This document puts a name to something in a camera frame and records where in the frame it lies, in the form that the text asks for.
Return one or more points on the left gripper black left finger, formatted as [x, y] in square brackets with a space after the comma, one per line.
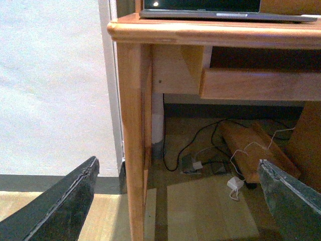
[58, 213]

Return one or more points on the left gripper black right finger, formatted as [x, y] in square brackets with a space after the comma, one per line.
[294, 205]

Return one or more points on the wooden keyboard tray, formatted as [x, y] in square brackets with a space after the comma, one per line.
[254, 84]

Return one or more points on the wooden footrest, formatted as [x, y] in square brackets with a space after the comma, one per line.
[250, 145]

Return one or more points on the wooden desk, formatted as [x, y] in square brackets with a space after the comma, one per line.
[170, 56]

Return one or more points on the grey laptop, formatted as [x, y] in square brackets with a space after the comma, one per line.
[216, 10]

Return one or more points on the white charger with cable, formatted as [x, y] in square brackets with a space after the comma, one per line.
[237, 182]

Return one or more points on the white wall plug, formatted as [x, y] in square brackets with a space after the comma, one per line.
[197, 165]

